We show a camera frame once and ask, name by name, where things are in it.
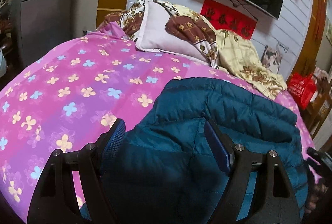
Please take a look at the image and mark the person's right hand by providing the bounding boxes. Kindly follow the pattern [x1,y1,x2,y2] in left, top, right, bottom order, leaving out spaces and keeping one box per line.
[304,172,328,214]

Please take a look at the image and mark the white pillow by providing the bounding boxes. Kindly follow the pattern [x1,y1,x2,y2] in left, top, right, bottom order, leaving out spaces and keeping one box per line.
[136,0,208,65]

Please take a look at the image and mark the red calligraphy banner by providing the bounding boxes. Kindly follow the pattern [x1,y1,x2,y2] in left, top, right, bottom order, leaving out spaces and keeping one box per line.
[200,0,257,40]

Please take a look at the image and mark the red shopping bag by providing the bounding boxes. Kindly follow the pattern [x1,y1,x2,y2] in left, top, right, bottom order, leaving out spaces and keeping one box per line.
[288,73,317,110]

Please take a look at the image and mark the grey refrigerator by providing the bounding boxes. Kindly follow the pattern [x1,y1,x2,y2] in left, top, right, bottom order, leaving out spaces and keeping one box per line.
[11,0,71,67]

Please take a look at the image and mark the teal quilted down jacket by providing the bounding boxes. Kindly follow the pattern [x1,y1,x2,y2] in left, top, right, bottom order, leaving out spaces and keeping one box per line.
[80,77,311,224]

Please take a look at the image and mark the wall photo of woman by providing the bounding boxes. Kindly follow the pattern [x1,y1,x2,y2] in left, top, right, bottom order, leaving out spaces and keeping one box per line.
[261,45,282,74]

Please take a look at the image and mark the pink floral bed sheet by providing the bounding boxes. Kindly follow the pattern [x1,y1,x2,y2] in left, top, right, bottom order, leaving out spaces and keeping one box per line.
[1,24,309,223]

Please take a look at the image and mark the wooden shelf unit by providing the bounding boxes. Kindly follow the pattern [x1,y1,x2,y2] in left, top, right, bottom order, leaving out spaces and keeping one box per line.
[301,67,331,139]

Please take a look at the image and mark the cream brown floral quilt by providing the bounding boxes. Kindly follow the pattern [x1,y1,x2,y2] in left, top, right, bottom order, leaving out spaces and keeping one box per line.
[97,0,288,100]

